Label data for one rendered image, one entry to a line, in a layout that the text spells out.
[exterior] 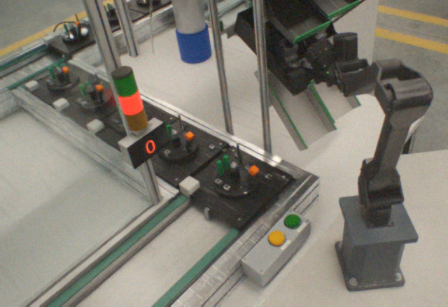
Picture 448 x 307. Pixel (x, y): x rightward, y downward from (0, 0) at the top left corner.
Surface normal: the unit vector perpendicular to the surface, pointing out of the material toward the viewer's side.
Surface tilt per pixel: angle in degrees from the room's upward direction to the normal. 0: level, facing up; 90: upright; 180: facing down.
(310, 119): 45
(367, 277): 90
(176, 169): 0
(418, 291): 0
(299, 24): 25
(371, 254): 90
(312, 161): 0
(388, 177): 90
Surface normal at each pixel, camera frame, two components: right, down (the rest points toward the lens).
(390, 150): 0.13, 0.75
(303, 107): 0.34, -0.21
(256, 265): -0.11, -0.76
